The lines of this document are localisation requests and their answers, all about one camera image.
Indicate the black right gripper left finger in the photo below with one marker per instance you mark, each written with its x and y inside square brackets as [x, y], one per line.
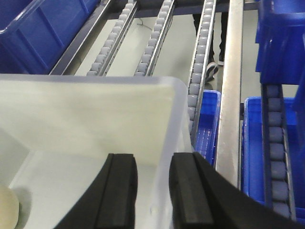
[109, 202]

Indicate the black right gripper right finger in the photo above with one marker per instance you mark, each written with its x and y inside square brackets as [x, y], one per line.
[204, 199]

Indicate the white plastic storage crate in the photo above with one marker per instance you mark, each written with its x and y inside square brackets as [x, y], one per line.
[57, 131]

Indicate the cream yellow ball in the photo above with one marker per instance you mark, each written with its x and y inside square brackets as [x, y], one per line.
[9, 208]

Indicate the grey metal shelf rack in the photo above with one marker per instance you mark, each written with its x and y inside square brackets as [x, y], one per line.
[228, 156]

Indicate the blue bin upper nested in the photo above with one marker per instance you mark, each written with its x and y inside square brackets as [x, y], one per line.
[208, 125]

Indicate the blue bin nested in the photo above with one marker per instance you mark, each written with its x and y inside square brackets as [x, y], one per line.
[253, 169]
[208, 125]

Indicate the grey roller track right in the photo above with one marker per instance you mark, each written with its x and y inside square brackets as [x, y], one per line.
[278, 183]

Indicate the grey roller track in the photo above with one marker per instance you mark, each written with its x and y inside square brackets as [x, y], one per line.
[112, 39]
[197, 74]
[278, 183]
[152, 50]

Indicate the blue bin lower nested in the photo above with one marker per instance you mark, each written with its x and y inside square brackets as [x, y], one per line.
[253, 169]

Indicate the blue bin on upper shelf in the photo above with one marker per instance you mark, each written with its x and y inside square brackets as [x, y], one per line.
[281, 39]

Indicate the blue bin upper left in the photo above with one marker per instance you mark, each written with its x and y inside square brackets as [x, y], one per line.
[35, 33]

